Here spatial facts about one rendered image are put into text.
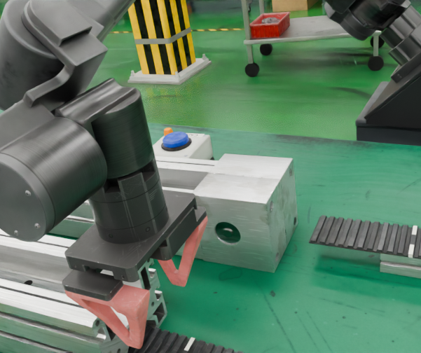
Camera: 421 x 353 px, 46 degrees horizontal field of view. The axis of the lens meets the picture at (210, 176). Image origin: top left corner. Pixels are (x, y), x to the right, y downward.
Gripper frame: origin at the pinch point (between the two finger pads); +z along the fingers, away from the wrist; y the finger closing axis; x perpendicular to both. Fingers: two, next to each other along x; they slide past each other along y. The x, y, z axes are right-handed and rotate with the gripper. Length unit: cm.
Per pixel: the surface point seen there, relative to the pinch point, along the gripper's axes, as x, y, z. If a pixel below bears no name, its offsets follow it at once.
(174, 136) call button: -16.1, -31.8, -0.4
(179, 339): -0.1, -2.1, 6.3
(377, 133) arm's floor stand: 9, -57, 9
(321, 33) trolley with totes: -68, -304, 57
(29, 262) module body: -18.0, -2.3, 0.7
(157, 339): -2.3, -1.6, 6.5
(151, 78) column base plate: -193, -279, 80
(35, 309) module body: -9.8, 4.6, -1.2
